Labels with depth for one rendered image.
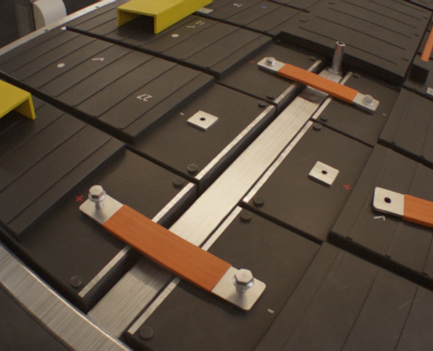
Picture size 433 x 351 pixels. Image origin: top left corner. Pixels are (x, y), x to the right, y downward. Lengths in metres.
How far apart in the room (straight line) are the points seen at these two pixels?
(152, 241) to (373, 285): 0.16
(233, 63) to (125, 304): 0.32
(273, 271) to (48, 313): 0.16
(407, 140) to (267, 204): 0.18
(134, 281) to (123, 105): 0.19
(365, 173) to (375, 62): 0.23
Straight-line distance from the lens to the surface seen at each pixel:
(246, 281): 0.27
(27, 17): 0.83
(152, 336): 0.27
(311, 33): 0.61
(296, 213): 0.34
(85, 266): 0.31
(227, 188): 0.36
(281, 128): 0.44
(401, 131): 0.46
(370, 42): 0.64
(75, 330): 0.29
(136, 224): 0.31
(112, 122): 0.41
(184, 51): 0.53
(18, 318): 0.30
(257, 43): 0.56
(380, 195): 0.36
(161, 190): 0.35
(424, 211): 0.36
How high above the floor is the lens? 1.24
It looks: 43 degrees down
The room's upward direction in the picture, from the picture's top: 6 degrees clockwise
